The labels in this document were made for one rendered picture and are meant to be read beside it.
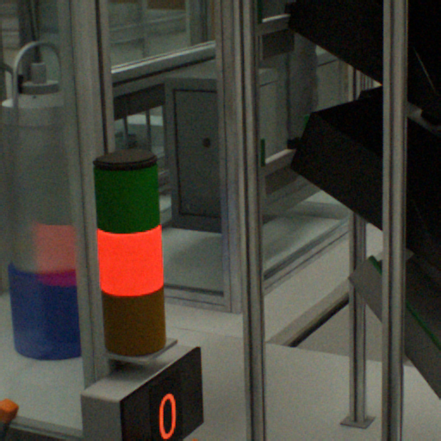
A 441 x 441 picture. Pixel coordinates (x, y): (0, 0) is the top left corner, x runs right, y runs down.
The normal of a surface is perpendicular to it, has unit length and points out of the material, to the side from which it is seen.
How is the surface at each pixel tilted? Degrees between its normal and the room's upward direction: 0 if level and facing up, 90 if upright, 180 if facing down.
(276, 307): 0
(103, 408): 90
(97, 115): 90
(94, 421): 90
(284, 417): 0
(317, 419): 0
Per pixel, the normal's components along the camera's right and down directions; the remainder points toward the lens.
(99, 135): 0.88, 0.10
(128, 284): 0.00, 0.27
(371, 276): -0.62, 0.23
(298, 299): -0.04, -0.96
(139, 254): 0.38, 0.24
